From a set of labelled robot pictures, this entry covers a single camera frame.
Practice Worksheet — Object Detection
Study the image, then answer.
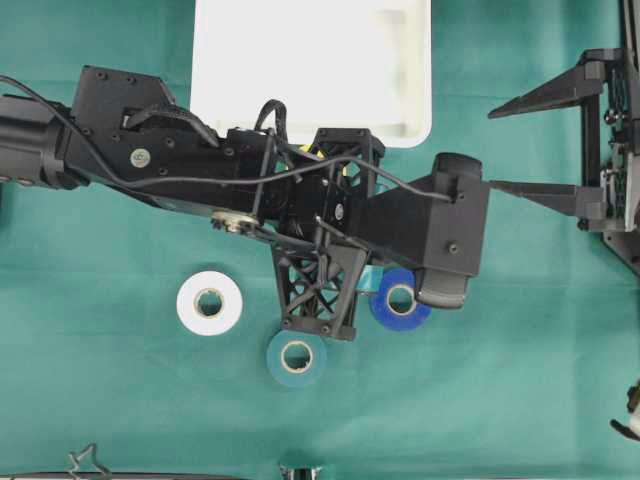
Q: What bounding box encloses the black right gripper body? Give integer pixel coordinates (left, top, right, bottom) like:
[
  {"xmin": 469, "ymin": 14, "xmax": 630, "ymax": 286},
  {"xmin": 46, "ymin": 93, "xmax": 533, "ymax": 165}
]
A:
[{"xmin": 578, "ymin": 48, "xmax": 639, "ymax": 274}]

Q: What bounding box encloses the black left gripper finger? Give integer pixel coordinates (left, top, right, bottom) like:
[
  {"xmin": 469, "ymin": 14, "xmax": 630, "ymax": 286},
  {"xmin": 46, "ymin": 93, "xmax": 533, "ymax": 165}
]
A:
[
  {"xmin": 270, "ymin": 239, "xmax": 370, "ymax": 341},
  {"xmin": 309, "ymin": 128, "xmax": 386, "ymax": 198}
]

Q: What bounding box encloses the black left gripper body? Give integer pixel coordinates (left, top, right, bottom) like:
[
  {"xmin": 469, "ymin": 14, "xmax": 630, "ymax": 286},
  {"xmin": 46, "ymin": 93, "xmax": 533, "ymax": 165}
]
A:
[{"xmin": 219, "ymin": 128, "xmax": 377, "ymax": 242}]

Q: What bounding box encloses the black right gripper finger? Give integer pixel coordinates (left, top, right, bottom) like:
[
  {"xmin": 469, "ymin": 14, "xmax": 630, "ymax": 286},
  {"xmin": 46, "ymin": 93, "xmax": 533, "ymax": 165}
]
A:
[
  {"xmin": 490, "ymin": 180, "xmax": 607, "ymax": 220},
  {"xmin": 488, "ymin": 49, "xmax": 608, "ymax": 119}
]

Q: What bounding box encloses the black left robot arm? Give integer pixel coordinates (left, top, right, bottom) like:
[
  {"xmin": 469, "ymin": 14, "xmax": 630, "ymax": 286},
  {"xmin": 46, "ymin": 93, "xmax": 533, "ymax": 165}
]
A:
[{"xmin": 1, "ymin": 66, "xmax": 385, "ymax": 341}]

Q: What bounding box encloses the blue tape roll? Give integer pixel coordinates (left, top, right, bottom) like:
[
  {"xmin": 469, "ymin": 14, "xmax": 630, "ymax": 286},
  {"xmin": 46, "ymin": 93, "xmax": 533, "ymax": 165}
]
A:
[{"xmin": 369, "ymin": 268, "xmax": 431, "ymax": 332}]

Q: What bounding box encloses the teal green tape roll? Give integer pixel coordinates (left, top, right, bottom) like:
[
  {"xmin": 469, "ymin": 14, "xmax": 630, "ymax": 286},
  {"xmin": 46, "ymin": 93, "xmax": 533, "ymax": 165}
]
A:
[{"xmin": 266, "ymin": 330, "xmax": 328, "ymax": 388}]

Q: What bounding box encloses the white plastic tray case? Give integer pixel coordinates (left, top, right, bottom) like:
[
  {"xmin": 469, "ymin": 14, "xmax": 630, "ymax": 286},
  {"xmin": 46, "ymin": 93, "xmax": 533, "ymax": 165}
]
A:
[{"xmin": 190, "ymin": 1, "xmax": 432, "ymax": 148}]

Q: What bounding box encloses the white tape roll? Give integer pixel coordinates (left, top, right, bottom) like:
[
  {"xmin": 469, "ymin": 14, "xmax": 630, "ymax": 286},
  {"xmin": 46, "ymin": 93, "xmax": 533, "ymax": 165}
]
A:
[{"xmin": 176, "ymin": 271, "xmax": 243, "ymax": 336}]

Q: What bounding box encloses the metal camera stand base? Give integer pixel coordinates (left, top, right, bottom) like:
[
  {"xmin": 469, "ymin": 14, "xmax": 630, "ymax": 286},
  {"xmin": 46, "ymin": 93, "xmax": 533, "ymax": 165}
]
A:
[{"xmin": 279, "ymin": 464, "xmax": 324, "ymax": 480}]

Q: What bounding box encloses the white connector with cables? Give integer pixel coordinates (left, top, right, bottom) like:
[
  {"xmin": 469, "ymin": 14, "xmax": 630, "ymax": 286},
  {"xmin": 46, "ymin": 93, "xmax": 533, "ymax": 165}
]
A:
[{"xmin": 610, "ymin": 382, "xmax": 639, "ymax": 442}]

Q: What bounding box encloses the black camera cable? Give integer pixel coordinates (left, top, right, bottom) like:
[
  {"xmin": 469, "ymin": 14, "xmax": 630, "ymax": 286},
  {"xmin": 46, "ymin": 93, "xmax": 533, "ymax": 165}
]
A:
[{"xmin": 0, "ymin": 74, "xmax": 461, "ymax": 206}]

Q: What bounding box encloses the bent metal wire clip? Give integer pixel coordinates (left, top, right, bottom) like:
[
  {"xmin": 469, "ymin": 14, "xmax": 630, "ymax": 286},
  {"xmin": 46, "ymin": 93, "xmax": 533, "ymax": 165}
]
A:
[{"xmin": 68, "ymin": 442, "xmax": 114, "ymax": 476}]

